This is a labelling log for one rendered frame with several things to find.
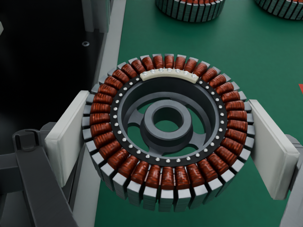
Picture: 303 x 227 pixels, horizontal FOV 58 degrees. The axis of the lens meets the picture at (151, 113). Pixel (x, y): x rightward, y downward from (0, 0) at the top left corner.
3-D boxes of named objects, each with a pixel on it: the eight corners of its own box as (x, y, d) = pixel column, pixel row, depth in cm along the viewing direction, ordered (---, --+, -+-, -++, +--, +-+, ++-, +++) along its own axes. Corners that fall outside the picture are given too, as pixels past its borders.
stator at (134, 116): (251, 219, 17) (274, 201, 14) (75, 209, 17) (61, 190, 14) (231, 84, 24) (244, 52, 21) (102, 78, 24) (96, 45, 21)
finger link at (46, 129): (36, 200, 13) (-29, 197, 13) (68, 143, 17) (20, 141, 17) (31, 173, 12) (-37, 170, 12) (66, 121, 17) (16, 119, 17)
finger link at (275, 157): (286, 152, 13) (301, 153, 13) (246, 98, 19) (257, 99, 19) (271, 201, 14) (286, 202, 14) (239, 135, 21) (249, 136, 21)
